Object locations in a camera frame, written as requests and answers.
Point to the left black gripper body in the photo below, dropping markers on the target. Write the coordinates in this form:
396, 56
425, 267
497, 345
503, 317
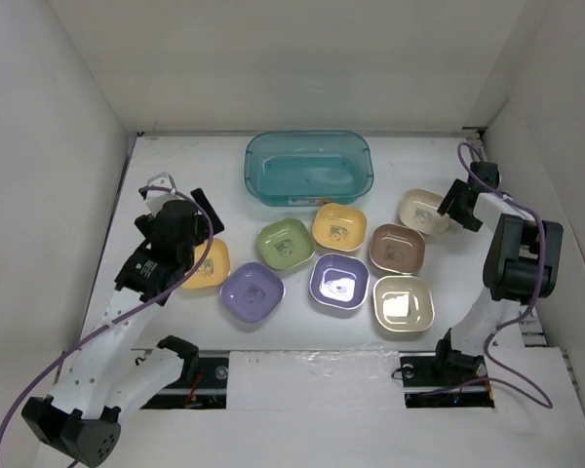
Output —
202, 235

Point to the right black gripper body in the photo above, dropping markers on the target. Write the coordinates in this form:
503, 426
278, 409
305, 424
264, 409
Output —
467, 220

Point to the cream plate with panda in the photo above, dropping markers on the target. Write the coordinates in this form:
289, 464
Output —
418, 210

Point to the yellow plate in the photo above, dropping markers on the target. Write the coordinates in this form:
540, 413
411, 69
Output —
340, 227
213, 271

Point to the green plate with panda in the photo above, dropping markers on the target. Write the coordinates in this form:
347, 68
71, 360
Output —
285, 244

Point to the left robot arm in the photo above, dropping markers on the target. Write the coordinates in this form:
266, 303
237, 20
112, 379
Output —
82, 416

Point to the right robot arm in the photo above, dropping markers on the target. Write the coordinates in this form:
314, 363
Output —
521, 266

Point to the teal plastic bin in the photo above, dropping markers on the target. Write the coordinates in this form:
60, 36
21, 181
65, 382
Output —
308, 168

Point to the light purple plate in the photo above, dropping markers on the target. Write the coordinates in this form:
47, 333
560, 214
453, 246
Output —
252, 292

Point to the brown plate with panda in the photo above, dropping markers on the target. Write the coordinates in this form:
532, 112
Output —
397, 249

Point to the beige plate front right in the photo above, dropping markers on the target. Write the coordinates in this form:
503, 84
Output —
403, 304

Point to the dark purple plate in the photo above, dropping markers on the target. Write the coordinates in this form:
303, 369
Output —
339, 281

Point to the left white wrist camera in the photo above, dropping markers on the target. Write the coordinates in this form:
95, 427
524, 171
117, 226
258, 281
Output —
160, 189

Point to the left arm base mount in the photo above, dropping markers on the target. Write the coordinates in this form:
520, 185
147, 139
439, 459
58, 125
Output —
204, 389

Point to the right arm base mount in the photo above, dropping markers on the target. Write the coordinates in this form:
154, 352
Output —
427, 386

